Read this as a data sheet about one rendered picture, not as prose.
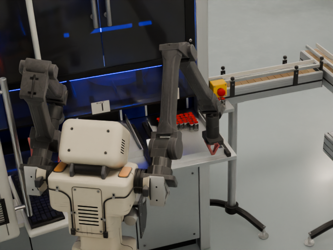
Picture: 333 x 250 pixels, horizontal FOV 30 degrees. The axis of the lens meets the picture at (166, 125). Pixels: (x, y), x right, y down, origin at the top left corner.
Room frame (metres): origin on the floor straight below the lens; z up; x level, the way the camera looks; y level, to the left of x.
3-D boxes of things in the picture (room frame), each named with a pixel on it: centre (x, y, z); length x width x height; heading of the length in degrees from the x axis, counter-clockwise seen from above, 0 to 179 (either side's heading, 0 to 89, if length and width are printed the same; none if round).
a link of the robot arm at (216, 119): (2.28, -0.20, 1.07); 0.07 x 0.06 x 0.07; 160
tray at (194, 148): (2.43, -0.08, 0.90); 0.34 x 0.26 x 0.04; 15
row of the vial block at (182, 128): (2.51, -0.06, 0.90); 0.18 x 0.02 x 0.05; 104
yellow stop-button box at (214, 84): (2.72, -0.26, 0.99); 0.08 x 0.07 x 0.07; 15
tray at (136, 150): (2.45, 0.28, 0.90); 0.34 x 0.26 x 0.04; 15
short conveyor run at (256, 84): (2.93, -0.50, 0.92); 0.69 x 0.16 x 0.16; 105
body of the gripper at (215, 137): (2.28, -0.20, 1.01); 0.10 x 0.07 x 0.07; 15
